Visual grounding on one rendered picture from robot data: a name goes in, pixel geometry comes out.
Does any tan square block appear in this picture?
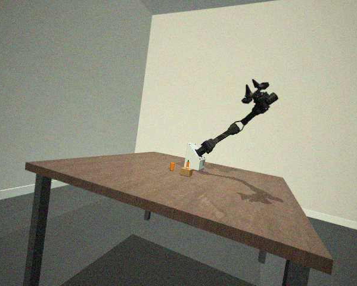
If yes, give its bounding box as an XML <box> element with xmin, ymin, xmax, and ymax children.
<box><xmin>180</xmin><ymin>167</ymin><xmax>193</xmax><ymax>176</ymax></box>

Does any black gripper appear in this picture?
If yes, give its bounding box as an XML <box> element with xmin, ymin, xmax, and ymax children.
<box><xmin>241</xmin><ymin>79</ymin><xmax>269</xmax><ymax>105</ymax></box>

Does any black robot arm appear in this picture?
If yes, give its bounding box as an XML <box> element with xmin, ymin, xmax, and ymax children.
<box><xmin>195</xmin><ymin>92</ymin><xmax>278</xmax><ymax>157</ymax></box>

